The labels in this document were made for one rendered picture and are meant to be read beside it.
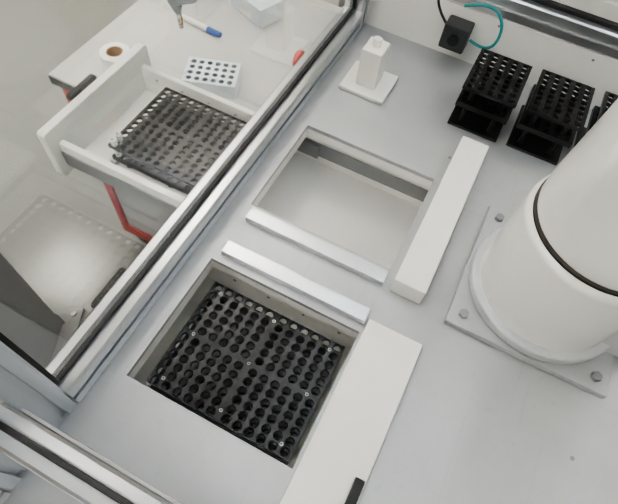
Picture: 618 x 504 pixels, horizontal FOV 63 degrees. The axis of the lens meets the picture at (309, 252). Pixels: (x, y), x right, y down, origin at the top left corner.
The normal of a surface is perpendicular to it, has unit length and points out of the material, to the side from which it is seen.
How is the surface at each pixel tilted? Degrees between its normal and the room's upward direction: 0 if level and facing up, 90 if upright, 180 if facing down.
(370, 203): 0
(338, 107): 0
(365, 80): 90
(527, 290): 90
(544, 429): 0
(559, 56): 90
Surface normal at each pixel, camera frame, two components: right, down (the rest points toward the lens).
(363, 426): 0.07, -0.51
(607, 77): -0.45, 0.75
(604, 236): -0.57, 0.55
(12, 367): 0.89, 0.43
